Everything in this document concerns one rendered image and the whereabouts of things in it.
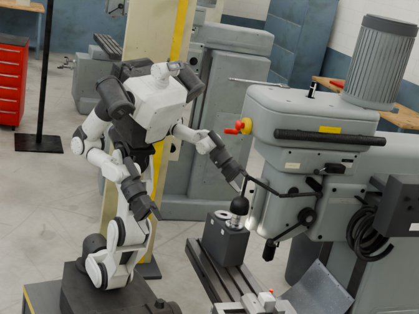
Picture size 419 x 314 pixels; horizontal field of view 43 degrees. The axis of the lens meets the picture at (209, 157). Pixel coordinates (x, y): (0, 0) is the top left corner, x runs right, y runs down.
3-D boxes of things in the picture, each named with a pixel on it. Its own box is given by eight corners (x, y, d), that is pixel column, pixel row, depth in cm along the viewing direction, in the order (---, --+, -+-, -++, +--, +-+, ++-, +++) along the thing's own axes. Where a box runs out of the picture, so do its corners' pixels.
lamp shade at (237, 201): (225, 208, 203) (229, 193, 200) (239, 205, 207) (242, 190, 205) (238, 217, 198) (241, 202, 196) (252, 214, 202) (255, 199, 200)
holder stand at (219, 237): (222, 268, 258) (230, 232, 252) (200, 243, 276) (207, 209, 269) (242, 265, 265) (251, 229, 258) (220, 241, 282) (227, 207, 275)
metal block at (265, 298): (261, 313, 218) (264, 301, 216) (255, 304, 223) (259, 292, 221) (272, 313, 220) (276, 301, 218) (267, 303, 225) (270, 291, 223)
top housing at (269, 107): (261, 147, 183) (272, 103, 178) (234, 121, 206) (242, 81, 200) (373, 154, 201) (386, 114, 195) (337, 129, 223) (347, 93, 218)
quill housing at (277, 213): (264, 248, 205) (284, 172, 194) (244, 221, 223) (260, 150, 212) (307, 247, 212) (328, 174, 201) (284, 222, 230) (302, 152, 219)
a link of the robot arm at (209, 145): (207, 166, 251) (192, 147, 253) (222, 157, 258) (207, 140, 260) (218, 153, 243) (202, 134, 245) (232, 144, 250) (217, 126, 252)
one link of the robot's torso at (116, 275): (87, 274, 282) (108, 212, 254) (123, 269, 293) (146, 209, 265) (95, 299, 272) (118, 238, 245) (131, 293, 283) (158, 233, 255)
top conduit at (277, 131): (276, 140, 180) (279, 130, 179) (271, 136, 183) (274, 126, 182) (385, 147, 196) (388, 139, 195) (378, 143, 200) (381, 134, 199)
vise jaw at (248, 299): (250, 321, 213) (253, 313, 212) (239, 301, 224) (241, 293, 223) (264, 319, 215) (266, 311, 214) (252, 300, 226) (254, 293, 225)
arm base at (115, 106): (86, 90, 217) (104, 72, 212) (108, 94, 228) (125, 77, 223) (101, 119, 212) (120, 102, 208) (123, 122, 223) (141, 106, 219)
